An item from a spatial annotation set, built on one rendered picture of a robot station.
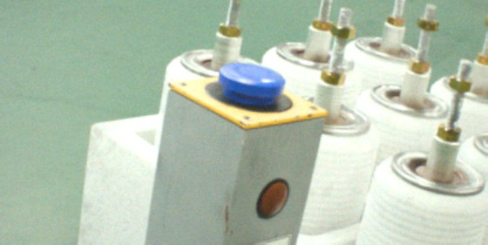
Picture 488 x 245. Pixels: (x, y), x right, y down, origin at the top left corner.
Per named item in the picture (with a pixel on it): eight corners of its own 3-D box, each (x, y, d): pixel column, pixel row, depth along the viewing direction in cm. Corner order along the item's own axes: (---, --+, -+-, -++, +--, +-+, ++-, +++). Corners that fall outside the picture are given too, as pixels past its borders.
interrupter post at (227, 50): (232, 78, 88) (239, 40, 87) (205, 71, 88) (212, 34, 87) (240, 71, 90) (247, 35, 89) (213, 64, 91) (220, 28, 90)
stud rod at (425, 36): (414, 88, 89) (432, 7, 86) (406, 85, 90) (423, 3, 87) (421, 88, 89) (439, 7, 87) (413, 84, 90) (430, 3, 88)
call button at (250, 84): (293, 112, 63) (300, 80, 63) (246, 119, 60) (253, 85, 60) (247, 89, 66) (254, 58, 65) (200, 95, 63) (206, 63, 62)
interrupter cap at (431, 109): (352, 94, 90) (354, 87, 90) (403, 88, 95) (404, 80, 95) (416, 126, 85) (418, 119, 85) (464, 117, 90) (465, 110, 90)
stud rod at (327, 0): (325, 45, 97) (340, -30, 95) (319, 46, 96) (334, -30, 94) (316, 42, 98) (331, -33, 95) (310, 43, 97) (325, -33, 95)
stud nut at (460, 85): (451, 82, 73) (454, 71, 73) (472, 89, 73) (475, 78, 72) (446, 88, 71) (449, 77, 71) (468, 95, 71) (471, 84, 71)
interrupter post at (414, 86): (391, 102, 90) (399, 67, 89) (407, 100, 92) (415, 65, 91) (411, 112, 89) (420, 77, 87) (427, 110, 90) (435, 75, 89)
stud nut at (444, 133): (439, 131, 74) (442, 119, 74) (460, 137, 74) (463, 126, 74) (435, 138, 73) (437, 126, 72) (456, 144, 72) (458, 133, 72)
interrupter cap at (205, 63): (253, 93, 85) (254, 85, 85) (166, 71, 87) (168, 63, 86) (275, 71, 92) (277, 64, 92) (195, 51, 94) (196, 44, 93)
